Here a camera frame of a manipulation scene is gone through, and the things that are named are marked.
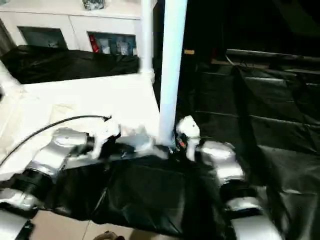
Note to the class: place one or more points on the white plastic table top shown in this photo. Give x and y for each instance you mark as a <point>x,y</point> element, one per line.
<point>75,100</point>

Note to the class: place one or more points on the white plastic table leg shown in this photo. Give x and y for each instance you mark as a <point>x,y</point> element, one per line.
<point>172,60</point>
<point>9,80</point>
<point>147,40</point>

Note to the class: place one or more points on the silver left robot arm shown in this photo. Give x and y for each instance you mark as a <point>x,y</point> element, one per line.
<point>55,150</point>

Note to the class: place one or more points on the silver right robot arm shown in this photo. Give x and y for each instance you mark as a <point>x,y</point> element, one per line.
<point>222,160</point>

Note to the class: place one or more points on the black mat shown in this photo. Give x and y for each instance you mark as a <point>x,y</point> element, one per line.
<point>260,125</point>

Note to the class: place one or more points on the black robot left foot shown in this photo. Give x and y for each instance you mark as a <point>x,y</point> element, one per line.
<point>109,236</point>

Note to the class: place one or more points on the large black furniture piece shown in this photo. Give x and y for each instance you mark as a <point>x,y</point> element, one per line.
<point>250,22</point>

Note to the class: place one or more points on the white cabinet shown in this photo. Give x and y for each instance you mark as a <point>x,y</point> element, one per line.
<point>60,20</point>

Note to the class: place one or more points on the dark glass bowl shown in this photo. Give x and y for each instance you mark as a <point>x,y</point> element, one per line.
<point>94,4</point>

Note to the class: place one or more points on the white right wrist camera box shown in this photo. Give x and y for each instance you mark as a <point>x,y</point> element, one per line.
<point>188,130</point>

